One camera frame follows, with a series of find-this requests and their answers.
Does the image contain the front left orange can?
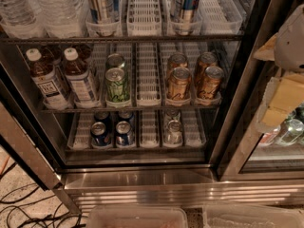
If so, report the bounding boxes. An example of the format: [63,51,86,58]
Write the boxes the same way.
[167,66,191,101]

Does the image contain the front left blue can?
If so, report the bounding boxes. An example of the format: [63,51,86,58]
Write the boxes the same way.
[90,122,111,146]

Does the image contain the rear right blue can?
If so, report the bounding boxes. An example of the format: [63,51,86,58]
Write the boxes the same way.
[118,111,135,126]

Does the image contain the rear right orange can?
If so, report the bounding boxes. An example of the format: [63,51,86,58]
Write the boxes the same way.
[194,52,218,85]

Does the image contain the silver can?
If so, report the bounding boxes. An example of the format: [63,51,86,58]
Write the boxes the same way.
[164,109,181,122]
[164,120,182,144]

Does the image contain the red white can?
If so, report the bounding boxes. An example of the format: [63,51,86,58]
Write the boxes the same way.
[258,126,281,146]

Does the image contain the left clear water bottle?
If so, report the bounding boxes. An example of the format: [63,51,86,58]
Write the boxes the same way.
[0,0,46,39]

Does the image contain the empty white middle tray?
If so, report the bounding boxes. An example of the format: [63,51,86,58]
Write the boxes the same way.
[136,43,162,106]

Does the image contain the front right blue can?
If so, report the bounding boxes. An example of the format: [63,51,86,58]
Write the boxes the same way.
[115,121,134,147]

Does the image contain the front silver can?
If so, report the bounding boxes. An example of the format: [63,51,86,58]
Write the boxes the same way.
[164,120,182,144]

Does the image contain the front green soda can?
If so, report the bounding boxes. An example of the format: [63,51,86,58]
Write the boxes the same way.
[105,67,130,103]

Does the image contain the rear left blue can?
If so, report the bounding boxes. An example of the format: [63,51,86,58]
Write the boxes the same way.
[94,111,111,127]

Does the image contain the clear water bottle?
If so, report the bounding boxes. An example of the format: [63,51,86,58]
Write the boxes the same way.
[0,0,46,39]
[38,0,83,39]

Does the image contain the top wire shelf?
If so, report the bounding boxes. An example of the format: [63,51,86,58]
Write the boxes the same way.
[0,33,243,45]

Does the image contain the empty white top tray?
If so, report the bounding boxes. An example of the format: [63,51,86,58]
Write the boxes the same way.
[126,0,162,36]

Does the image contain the rear left orange can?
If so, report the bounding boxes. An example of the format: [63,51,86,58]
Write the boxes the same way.
[167,52,188,71]

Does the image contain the right clear plastic bin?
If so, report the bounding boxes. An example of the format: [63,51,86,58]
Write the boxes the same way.
[202,204,304,228]

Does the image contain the right tall blue can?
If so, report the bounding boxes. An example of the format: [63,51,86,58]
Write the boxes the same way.
[170,0,201,35]

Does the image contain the rear silver can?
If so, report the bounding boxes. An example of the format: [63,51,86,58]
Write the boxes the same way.
[164,109,181,122]

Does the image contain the front right orange can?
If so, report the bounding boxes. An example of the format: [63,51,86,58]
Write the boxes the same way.
[197,66,224,100]

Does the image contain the open fridge door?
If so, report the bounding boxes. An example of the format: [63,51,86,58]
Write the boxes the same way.
[0,66,81,214]

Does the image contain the empty white tray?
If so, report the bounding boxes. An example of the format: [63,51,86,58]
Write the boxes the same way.
[126,0,162,36]
[136,43,162,106]

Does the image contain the black floor cables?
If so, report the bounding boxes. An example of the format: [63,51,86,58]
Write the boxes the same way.
[0,161,87,228]

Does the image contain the green can right fridge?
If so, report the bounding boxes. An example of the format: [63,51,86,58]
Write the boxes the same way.
[276,119,304,146]

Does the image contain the tall blue can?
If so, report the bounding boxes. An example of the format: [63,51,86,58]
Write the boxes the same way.
[170,0,201,35]
[88,0,120,36]

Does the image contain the middle wire shelf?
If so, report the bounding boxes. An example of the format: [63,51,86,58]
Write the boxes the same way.
[41,104,219,114]

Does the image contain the tea bottle blue label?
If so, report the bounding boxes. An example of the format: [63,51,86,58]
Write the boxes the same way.
[64,47,98,103]

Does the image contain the tea bottle white label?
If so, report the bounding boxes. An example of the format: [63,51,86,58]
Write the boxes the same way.
[26,48,69,109]

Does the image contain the orange can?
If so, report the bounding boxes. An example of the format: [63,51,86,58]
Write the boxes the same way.
[167,66,191,101]
[197,66,224,100]
[167,52,188,71]
[194,52,218,85]

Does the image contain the left tall blue can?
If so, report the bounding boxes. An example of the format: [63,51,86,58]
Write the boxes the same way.
[88,0,120,36]

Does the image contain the right clear water bottle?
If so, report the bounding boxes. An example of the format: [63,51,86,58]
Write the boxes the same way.
[38,0,83,39]

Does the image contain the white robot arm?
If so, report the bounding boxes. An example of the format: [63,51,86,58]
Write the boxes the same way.
[275,4,304,73]

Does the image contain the wire shelf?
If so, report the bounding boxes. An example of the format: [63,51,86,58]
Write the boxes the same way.
[0,33,243,45]
[41,104,219,114]

